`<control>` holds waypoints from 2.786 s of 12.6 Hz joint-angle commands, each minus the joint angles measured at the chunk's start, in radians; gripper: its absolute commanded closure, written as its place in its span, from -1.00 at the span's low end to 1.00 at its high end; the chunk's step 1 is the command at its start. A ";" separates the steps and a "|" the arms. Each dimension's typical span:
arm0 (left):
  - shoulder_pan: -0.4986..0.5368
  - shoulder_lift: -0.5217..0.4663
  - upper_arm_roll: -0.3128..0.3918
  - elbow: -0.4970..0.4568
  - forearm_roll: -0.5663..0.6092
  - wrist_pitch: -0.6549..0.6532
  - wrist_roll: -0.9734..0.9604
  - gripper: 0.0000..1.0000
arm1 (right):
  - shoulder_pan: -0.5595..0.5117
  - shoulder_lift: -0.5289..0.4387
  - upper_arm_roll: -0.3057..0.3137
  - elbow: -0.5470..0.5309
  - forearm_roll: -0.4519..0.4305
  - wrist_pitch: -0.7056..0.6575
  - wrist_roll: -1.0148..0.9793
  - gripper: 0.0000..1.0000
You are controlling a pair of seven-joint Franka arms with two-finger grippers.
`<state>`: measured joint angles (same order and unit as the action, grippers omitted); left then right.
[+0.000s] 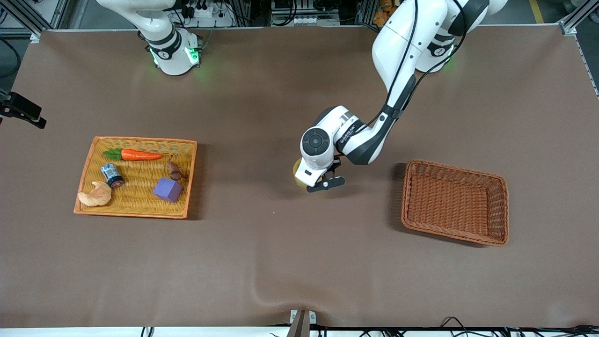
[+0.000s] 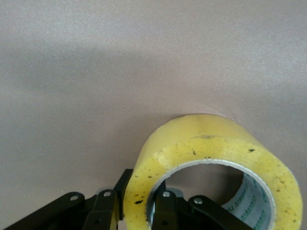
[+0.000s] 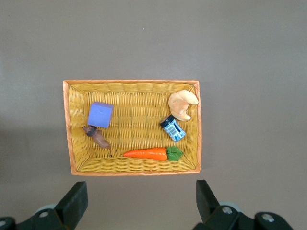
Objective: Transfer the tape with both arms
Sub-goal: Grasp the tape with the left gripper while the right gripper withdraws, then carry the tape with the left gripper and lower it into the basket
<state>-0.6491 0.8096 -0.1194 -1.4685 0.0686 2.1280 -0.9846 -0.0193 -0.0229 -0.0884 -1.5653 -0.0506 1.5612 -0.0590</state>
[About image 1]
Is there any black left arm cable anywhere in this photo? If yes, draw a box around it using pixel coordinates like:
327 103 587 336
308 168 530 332
328 0 468 141

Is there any toy croissant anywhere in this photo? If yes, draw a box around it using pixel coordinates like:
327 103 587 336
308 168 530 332
78 181 112 207

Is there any yellow tape roll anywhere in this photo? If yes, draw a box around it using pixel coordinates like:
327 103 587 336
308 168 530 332
293 158 324 191

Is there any small blue white can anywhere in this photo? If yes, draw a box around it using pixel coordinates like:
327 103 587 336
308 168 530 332
101 163 125 189

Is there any orange toy carrot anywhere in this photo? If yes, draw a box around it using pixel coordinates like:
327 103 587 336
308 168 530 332
103 148 163 162

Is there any bag of orange breads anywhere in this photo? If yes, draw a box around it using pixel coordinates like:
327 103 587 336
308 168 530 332
373 0 398 24

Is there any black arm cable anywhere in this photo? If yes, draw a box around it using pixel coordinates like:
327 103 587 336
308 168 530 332
0 38 22 79
328 0 468 141

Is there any white power strip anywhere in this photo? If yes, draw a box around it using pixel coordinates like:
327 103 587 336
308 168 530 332
180 0 234 28

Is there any purple cube block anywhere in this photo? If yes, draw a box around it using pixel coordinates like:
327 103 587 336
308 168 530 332
153 177 183 203

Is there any brown wicker basket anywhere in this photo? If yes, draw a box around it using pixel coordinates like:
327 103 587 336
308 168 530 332
401 159 509 247

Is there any brown table cover sheet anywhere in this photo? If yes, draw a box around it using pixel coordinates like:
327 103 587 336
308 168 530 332
0 26 599 328

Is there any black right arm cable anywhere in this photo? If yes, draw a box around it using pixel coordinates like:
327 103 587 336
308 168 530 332
0 38 22 79

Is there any grey table clamp bracket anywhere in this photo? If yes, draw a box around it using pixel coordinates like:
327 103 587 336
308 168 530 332
289 309 317 337

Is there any yellow wicker tray orange rim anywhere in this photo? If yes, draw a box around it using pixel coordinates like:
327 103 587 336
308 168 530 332
73 137 197 220

